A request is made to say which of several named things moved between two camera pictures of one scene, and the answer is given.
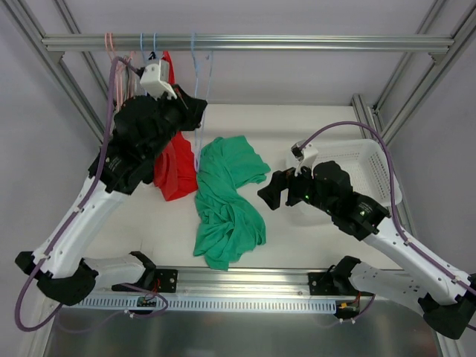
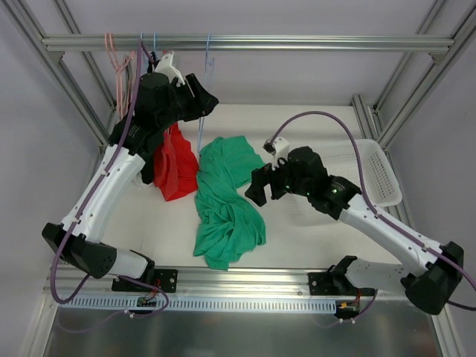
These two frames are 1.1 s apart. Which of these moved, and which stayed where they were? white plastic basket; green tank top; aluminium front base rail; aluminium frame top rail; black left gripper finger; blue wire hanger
Moved: blue wire hanger; black left gripper finger
Stayed: green tank top; aluminium front base rail; white plastic basket; aluminium frame top rail
